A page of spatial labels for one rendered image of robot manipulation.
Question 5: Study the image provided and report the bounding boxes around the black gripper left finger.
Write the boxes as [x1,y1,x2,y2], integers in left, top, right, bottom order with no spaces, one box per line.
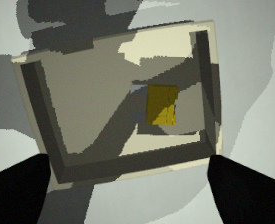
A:
[0,153,52,224]

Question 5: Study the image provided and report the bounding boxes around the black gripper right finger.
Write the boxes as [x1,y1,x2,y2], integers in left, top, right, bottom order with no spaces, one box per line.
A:
[206,155,275,224]

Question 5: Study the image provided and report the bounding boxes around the beige shallow tray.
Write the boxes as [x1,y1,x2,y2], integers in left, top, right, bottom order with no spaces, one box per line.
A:
[11,19,223,190]

